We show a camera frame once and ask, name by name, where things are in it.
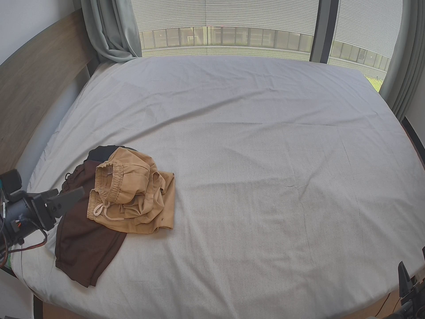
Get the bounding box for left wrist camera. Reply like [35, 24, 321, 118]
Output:
[0, 169, 34, 207]

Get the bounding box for black garment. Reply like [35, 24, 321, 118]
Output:
[86, 145, 135, 163]

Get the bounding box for tan shorts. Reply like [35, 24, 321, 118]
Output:
[86, 146, 176, 234]

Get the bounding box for brown shorts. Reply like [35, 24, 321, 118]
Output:
[55, 161, 128, 288]

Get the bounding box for grey-green curtain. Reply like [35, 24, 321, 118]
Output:
[379, 0, 425, 122]
[78, 0, 143, 62]

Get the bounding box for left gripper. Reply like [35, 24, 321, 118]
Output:
[7, 186, 84, 232]

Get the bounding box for window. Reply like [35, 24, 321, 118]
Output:
[127, 0, 404, 92]

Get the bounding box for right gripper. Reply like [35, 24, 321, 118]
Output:
[398, 261, 425, 313]

